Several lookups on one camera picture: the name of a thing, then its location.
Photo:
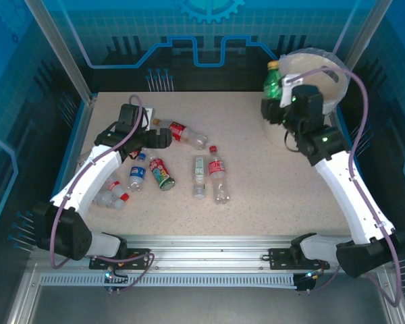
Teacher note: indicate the cola bottle with orange cap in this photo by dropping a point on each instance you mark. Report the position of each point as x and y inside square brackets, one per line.
[189, 135]

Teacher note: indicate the green bottle with yellow cap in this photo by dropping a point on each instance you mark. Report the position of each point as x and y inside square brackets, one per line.
[271, 84]

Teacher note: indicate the white green label bottle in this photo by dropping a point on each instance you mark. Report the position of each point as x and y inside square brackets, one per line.
[199, 168]

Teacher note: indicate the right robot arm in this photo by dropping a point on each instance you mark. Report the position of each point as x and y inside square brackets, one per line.
[351, 195]

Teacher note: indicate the white plastic bin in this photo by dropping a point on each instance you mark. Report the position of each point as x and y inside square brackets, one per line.
[273, 133]

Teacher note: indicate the clear plastic bin liner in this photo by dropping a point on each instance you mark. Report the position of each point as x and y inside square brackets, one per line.
[283, 59]

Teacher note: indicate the cartoon label juice bottle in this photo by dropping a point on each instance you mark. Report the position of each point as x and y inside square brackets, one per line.
[160, 172]

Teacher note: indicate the blue label cola bottle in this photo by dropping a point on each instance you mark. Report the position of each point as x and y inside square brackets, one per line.
[137, 172]

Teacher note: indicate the clear bottle, thin red label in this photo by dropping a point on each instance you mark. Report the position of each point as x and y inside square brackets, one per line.
[115, 185]

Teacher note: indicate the clear unlabelled plastic bottle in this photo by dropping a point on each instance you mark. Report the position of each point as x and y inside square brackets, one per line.
[108, 200]

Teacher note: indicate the grey metal front panel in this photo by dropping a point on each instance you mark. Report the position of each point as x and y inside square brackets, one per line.
[206, 307]

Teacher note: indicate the aluminium side rail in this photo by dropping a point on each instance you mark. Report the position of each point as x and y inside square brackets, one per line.
[82, 126]

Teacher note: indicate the aluminium frame post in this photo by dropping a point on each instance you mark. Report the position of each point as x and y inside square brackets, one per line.
[60, 44]
[368, 30]

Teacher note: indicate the aluminium front rail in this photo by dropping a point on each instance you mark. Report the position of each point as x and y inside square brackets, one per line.
[206, 253]

